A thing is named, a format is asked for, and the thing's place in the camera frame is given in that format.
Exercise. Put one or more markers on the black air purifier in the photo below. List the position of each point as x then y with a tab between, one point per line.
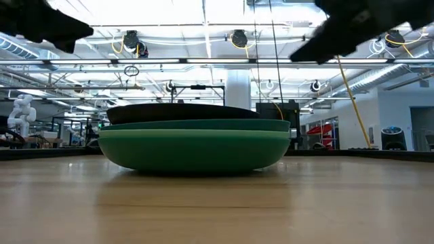
393	139

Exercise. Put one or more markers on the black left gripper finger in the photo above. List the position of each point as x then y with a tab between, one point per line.
68	32

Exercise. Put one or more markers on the red shelf cart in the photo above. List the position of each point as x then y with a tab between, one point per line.
320	130

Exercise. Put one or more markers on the black plastic plate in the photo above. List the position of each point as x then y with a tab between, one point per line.
176	113

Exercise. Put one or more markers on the black gantry frame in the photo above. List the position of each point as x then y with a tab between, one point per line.
198	87

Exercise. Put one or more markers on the white round column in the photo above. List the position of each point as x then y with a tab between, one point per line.
238	88

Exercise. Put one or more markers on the black perforated computer case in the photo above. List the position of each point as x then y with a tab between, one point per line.
295	115

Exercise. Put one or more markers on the large light green plate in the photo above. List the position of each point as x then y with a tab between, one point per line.
193	133

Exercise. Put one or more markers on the large dark green plate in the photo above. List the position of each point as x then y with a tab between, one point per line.
193	152
203	124

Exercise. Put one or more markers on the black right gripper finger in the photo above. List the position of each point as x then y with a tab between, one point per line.
332	40

